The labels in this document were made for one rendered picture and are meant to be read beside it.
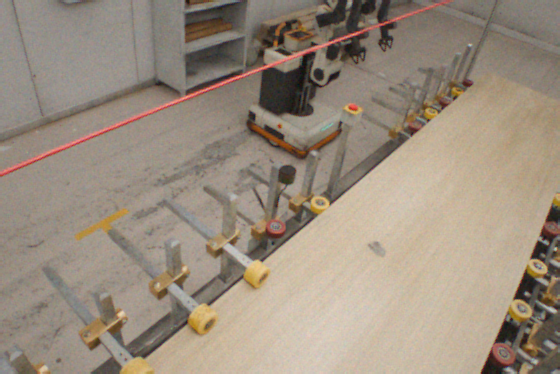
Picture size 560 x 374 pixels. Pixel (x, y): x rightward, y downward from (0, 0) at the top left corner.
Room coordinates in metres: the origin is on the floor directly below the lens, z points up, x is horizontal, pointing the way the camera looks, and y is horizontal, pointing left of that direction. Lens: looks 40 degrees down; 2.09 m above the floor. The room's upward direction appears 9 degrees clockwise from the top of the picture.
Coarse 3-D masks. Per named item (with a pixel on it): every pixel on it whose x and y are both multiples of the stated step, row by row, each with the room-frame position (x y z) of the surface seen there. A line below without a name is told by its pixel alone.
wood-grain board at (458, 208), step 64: (448, 128) 2.20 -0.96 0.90; (512, 128) 2.36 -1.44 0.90; (384, 192) 1.48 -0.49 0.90; (448, 192) 1.56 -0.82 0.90; (512, 192) 1.65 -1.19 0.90; (320, 256) 1.03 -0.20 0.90; (384, 256) 1.08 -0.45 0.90; (448, 256) 1.14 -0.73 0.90; (512, 256) 1.19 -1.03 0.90; (256, 320) 0.72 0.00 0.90; (320, 320) 0.76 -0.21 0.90; (384, 320) 0.79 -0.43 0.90; (448, 320) 0.83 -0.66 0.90
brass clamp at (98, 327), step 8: (120, 312) 0.62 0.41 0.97; (96, 320) 0.58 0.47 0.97; (120, 320) 0.60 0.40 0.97; (88, 328) 0.55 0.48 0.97; (96, 328) 0.56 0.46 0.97; (104, 328) 0.56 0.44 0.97; (112, 328) 0.58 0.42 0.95; (120, 328) 0.59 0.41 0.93; (80, 336) 0.53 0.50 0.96; (96, 336) 0.53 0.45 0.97; (88, 344) 0.51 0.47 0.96; (96, 344) 0.53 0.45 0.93
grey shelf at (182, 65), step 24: (168, 0) 3.63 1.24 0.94; (240, 0) 4.15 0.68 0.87; (168, 24) 3.63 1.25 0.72; (240, 24) 4.33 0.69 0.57; (168, 48) 3.64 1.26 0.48; (192, 48) 3.64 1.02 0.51; (216, 48) 4.48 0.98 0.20; (240, 48) 4.32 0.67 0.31; (168, 72) 3.65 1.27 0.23; (192, 72) 3.91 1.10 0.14; (216, 72) 3.99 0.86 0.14
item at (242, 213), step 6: (204, 186) 1.37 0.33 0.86; (210, 186) 1.37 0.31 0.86; (210, 192) 1.34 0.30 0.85; (216, 192) 1.34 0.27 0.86; (216, 198) 1.32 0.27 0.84; (222, 198) 1.31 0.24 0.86; (222, 204) 1.30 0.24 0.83; (240, 210) 1.25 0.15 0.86; (240, 216) 1.24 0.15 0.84; (246, 216) 1.22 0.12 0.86; (252, 216) 1.23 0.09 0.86; (252, 222) 1.20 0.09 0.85; (276, 240) 1.13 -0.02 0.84
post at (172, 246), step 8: (168, 240) 0.80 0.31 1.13; (176, 240) 0.81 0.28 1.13; (168, 248) 0.79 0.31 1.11; (176, 248) 0.79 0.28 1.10; (168, 256) 0.79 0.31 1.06; (176, 256) 0.79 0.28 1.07; (168, 264) 0.79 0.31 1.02; (176, 264) 0.79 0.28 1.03; (168, 272) 0.79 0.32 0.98; (176, 272) 0.79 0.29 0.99; (176, 304) 0.78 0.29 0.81; (176, 312) 0.78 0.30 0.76; (184, 312) 0.81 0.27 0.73
